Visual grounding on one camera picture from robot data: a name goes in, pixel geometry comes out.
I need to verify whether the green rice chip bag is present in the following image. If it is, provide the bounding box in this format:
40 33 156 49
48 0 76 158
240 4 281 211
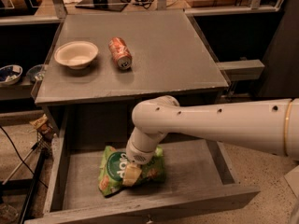
98 146 166 197

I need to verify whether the black metal stand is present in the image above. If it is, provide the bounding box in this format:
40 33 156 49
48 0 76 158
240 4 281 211
0 142 50 224

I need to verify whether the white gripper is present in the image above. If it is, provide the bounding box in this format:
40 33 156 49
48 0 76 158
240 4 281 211
122 141 155 187

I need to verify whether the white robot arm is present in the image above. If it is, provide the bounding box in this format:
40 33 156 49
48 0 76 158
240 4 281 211
126 95 299 164

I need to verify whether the grey small bowl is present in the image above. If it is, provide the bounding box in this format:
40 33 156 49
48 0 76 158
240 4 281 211
26 64 46 83

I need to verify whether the black monitor stand base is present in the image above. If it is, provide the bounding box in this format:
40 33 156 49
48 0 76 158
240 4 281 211
75 0 127 12

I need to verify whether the blue white bowl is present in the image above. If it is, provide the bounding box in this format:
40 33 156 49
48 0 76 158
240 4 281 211
0 64 22 85

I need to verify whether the black cable on floor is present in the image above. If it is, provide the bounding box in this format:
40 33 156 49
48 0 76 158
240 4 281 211
0 125 50 189

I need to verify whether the grey left shelf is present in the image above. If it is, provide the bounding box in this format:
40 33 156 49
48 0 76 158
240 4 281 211
0 77 34 101

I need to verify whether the grey cabinet counter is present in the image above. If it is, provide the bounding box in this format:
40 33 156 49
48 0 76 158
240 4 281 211
36 10 228 128

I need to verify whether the orange soda can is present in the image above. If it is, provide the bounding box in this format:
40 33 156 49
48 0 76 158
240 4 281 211
108 37 132 70

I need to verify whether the open grey top drawer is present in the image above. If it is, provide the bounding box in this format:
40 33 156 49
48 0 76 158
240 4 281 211
24 106 262 224

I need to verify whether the white paper bowl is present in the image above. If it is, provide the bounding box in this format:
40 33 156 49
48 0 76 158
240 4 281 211
54 41 99 70

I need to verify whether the grey side shelf ledge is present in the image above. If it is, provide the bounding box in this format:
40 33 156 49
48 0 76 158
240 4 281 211
217 60 264 81

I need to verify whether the brown snack bag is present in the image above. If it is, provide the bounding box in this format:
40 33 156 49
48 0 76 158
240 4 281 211
30 115 54 141

